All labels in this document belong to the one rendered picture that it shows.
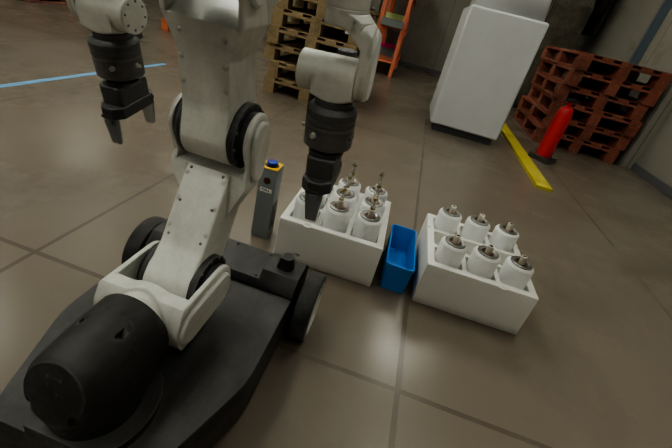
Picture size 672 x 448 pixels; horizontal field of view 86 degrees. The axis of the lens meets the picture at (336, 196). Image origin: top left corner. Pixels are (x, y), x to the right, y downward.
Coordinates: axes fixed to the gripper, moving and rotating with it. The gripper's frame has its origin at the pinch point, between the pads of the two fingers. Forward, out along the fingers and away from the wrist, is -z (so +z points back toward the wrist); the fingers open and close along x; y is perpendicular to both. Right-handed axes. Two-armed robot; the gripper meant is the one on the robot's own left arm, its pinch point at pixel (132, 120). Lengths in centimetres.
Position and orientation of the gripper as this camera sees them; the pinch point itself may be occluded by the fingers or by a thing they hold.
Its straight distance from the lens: 94.7
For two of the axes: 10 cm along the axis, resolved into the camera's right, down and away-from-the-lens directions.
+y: -9.5, -2.8, 1.2
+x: 2.7, -5.9, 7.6
